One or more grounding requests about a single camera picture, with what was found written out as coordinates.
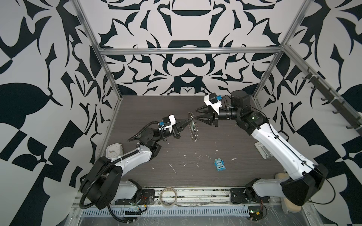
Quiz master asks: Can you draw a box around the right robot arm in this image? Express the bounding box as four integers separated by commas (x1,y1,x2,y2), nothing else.
194,90,329,206

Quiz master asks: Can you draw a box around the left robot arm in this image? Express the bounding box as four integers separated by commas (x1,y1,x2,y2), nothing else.
79,116,193,210

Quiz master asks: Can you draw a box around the white round device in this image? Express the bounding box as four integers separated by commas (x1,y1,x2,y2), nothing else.
106,143,123,159

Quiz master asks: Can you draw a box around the white rectangular device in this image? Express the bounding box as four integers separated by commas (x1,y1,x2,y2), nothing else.
255,142,273,159

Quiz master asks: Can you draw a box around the clear tape roll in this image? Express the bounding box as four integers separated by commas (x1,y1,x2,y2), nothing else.
159,187,178,208

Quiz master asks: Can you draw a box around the small green circuit board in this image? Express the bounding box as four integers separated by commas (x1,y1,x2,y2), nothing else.
248,207,267,222

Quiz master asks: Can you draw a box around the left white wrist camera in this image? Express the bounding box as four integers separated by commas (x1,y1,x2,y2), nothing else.
158,115,176,133

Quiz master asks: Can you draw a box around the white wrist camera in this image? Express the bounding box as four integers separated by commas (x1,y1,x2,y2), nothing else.
158,115,176,133
204,93,222,115

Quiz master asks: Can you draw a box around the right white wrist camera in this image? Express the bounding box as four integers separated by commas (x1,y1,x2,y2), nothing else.
204,93,222,115

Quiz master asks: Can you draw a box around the blue owl keychain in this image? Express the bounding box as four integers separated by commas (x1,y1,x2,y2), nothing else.
214,158,226,171

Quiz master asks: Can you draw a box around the aluminium frame crossbar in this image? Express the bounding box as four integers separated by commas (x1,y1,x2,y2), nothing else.
98,47,281,56

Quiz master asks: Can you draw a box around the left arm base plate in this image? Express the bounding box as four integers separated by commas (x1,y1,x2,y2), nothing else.
115,189,155,205

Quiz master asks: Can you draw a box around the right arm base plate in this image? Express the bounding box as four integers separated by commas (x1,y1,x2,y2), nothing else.
230,188,270,205

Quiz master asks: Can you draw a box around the white perforated cable duct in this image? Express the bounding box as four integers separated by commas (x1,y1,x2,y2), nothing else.
80,205,251,218

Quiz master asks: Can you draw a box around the black wall hook rail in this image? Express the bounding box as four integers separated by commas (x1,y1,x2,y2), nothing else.
303,67,362,136

